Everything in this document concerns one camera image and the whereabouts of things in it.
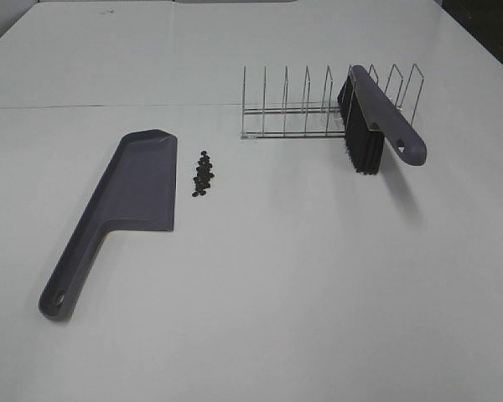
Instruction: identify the pile of coffee beans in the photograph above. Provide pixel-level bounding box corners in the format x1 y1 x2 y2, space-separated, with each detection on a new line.
192 151 215 197

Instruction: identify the metal wire dish rack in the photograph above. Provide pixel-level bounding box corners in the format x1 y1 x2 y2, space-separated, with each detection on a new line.
239 62 424 142

